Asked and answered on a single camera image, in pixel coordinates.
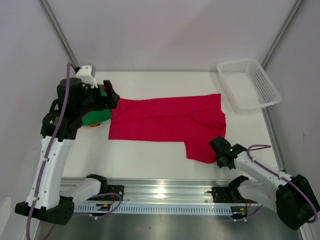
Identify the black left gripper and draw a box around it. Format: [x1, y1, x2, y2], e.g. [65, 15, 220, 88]
[76, 79, 119, 118]

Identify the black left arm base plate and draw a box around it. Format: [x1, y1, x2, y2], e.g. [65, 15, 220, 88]
[97, 185, 125, 202]

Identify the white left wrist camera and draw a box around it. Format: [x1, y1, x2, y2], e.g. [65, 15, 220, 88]
[75, 64, 98, 89]

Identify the left aluminium corner post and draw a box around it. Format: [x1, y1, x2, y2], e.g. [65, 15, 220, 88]
[38, 0, 79, 67]

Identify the white slotted cable duct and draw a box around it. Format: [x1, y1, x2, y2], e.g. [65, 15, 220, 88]
[74, 203, 233, 216]

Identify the crimson t shirt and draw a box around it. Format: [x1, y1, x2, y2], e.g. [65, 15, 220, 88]
[108, 93, 227, 164]

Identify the green folded t shirt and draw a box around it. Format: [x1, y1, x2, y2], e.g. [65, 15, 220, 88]
[81, 84, 111, 126]

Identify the right aluminium corner post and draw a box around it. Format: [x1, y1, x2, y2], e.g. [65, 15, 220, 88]
[261, 0, 308, 69]

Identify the aluminium front rail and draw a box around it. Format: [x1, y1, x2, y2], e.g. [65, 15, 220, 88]
[107, 178, 230, 205]

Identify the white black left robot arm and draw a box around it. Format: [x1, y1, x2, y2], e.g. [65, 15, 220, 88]
[14, 77, 120, 225]

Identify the aluminium corner post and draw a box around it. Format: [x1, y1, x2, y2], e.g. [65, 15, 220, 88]
[261, 0, 308, 69]
[38, 0, 79, 67]

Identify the white plastic basket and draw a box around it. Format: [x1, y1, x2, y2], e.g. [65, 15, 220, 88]
[216, 58, 282, 114]

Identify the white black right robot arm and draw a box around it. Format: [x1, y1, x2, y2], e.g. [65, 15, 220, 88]
[209, 136, 320, 230]

